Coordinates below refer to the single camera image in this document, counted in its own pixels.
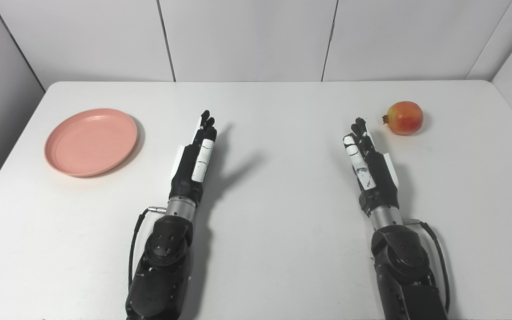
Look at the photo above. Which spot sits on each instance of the pink round plate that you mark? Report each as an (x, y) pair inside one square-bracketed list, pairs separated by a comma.
[(90, 142)]

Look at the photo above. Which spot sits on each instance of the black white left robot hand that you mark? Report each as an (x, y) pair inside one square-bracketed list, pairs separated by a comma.
[(186, 173)]

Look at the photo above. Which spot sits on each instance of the red yellow pomegranate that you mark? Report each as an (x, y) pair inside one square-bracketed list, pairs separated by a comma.
[(405, 118)]

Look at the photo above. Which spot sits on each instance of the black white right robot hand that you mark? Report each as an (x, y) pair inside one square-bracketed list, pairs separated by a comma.
[(382, 178)]

